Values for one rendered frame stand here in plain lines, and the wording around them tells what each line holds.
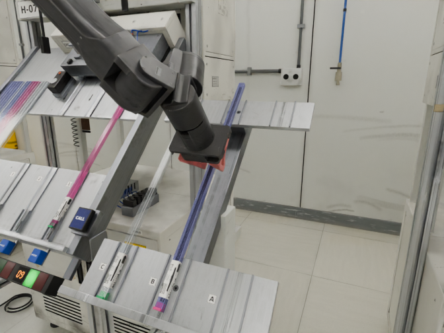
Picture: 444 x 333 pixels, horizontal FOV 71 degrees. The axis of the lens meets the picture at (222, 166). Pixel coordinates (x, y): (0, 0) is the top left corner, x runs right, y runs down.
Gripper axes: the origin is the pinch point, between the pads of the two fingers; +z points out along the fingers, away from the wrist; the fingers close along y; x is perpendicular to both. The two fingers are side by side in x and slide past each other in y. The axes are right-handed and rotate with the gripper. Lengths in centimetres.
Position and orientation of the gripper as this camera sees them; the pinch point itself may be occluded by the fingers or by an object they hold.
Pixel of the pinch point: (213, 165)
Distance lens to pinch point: 62.3
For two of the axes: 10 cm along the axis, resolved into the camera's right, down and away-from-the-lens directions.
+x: -2.8, 8.4, -4.6
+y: -9.2, -1.1, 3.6
